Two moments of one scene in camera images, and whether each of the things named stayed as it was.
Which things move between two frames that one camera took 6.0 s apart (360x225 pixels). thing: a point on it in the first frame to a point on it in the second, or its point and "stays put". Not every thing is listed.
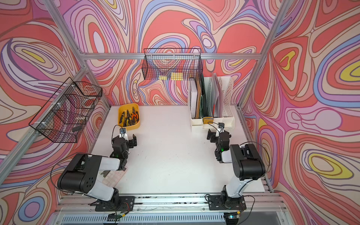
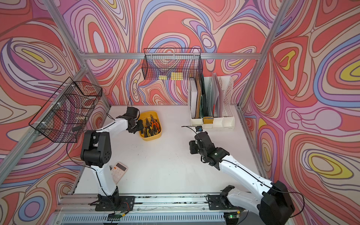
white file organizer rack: [210, 100] stays put
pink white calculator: [112, 177] stays put
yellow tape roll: [206, 119] stays put
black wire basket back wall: [172, 63] stays put
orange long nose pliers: [134, 114] to [155, 124]
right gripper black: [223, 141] to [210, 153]
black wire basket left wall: [63, 117] stays put
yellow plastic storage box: [128, 116] to [143, 115]
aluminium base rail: [261, 209] stays put
